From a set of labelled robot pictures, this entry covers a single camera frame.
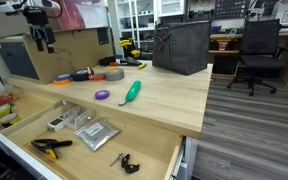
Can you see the dark grey fabric bag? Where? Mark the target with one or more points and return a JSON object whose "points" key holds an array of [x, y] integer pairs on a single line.
{"points": [[182, 47]]}

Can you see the right white drawer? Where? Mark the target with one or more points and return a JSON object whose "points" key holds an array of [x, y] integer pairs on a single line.
{"points": [[154, 149]]}

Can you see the black yellow spring clamp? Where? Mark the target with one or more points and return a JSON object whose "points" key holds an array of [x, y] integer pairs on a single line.
{"points": [[48, 146]]}

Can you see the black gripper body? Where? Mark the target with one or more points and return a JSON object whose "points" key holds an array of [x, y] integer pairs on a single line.
{"points": [[37, 20]]}

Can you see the clear plastic box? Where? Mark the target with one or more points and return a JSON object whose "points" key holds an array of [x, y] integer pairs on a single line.
{"points": [[76, 119]]}

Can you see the black office chair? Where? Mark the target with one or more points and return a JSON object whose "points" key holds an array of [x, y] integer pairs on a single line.
{"points": [[259, 50]]}

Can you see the white drawer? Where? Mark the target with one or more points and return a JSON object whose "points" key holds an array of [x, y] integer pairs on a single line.
{"points": [[154, 149], [19, 108]]}

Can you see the black tape roll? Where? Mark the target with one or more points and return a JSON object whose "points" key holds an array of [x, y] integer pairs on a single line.
{"points": [[81, 75]]}

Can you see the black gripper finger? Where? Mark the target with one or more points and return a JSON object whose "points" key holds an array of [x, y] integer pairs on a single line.
{"points": [[37, 38], [49, 38]]}

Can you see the left white drawer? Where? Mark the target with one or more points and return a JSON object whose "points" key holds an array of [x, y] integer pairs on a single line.
{"points": [[19, 108]]}

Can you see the white remote device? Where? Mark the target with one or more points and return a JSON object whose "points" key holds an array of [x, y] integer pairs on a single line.
{"points": [[56, 124]]}

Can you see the black clamp bracket with screw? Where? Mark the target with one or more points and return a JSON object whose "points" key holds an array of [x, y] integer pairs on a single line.
{"points": [[129, 168]]}

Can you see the blue and orange tape stack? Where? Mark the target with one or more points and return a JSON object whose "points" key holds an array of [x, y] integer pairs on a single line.
{"points": [[62, 79]]}

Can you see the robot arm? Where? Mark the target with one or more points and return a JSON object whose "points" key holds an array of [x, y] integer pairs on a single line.
{"points": [[16, 7]]}

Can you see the white shelving unit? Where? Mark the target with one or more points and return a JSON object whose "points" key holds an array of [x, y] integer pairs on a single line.
{"points": [[137, 19]]}

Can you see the purple tape roll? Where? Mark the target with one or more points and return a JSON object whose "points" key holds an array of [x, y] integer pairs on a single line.
{"points": [[102, 94]]}

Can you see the small orange tape roll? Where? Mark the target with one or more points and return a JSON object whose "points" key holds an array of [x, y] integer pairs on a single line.
{"points": [[99, 77]]}

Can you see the yellow clamps on table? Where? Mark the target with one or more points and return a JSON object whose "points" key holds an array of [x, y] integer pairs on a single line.
{"points": [[130, 54]]}

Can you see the green handled brush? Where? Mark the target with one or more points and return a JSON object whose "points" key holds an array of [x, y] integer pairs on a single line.
{"points": [[132, 93]]}

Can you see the grey duct tape roll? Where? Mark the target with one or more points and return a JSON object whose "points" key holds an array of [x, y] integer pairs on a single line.
{"points": [[114, 74]]}

